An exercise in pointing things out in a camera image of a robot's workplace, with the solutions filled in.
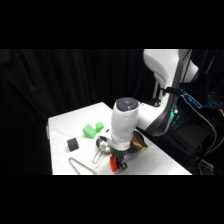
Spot dark grey cube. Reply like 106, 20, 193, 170
66, 137, 80, 152

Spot metal strainer with handle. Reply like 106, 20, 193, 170
91, 134, 113, 165

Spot large green cube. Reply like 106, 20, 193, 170
82, 123, 98, 140

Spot thick black cable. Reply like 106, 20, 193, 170
185, 102, 218, 159

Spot red cube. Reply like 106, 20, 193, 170
109, 155, 120, 174

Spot yellow cable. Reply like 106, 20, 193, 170
211, 109, 224, 154

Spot metal tongs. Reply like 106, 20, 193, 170
68, 156, 99, 176

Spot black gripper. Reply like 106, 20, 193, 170
111, 148, 130, 172

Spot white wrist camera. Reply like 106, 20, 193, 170
99, 139, 112, 152

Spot teal lit device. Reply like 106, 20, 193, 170
207, 94, 224, 110

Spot blue lit device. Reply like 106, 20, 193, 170
180, 88, 203, 110

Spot black curtain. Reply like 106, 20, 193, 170
0, 49, 224, 176

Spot black bowl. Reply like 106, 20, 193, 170
126, 129, 148, 155

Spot small green cube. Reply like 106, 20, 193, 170
94, 121, 105, 133

